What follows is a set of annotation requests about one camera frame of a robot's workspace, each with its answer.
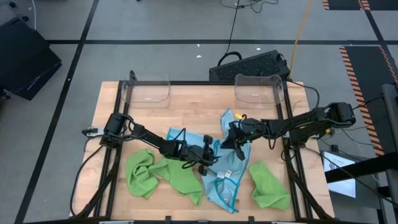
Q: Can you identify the light blue microfiber towel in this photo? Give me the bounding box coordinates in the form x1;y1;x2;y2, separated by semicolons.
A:
200;149;251;215
217;108;252;175
165;126;218;158

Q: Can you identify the black hazard-striped floor mat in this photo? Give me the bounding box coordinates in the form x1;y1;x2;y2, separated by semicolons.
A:
338;45;398;156
322;0;398;11

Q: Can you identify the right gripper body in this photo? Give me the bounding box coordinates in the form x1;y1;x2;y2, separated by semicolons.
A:
228;118;270;146

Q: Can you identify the clear plastic bin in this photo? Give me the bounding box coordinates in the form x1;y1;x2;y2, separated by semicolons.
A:
234;73;285;110
121;72;171;109

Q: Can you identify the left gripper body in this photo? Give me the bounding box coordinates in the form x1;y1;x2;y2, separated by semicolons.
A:
180;144;218;166

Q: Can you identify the black hanging cable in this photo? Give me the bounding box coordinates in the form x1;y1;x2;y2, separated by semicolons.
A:
216;0;279;67

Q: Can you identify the black perforated computer case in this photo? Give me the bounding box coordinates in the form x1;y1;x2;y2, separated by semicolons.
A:
208;49;292;82

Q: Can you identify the grey post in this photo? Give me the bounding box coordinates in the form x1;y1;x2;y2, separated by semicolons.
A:
381;83;398;212

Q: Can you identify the yellow cable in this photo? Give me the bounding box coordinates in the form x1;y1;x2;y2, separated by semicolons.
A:
287;0;314;78

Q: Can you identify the black equipment case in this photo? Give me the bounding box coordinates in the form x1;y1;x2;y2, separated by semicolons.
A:
0;17;62;101

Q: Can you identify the white-screen monitor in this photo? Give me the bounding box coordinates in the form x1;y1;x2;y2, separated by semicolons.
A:
323;151;357;199

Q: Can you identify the silver arm base bracket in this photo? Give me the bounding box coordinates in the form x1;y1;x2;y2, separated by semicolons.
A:
81;126;107;138

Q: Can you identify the black beam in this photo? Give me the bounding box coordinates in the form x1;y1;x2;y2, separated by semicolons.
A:
325;152;398;184

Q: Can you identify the white cable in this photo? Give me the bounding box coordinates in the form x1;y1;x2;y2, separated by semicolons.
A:
30;0;37;30

